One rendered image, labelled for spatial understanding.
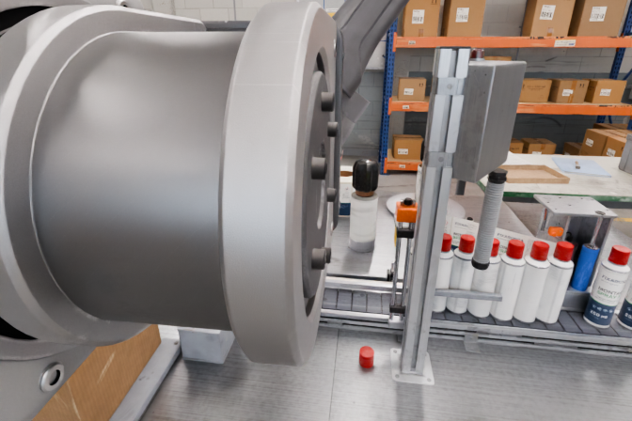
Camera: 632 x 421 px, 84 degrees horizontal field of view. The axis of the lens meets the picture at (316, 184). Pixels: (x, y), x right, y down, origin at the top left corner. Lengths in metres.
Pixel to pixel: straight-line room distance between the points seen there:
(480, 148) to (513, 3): 4.88
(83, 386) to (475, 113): 0.78
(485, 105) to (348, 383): 0.62
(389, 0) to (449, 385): 0.76
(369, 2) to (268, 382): 0.75
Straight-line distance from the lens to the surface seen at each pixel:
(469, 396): 0.90
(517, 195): 2.12
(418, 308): 0.79
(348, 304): 0.96
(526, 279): 0.98
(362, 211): 1.11
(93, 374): 0.79
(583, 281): 1.10
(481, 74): 0.62
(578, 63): 5.83
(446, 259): 0.90
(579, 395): 1.01
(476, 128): 0.62
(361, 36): 0.34
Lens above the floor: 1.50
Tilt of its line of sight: 21 degrees down
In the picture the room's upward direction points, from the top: straight up
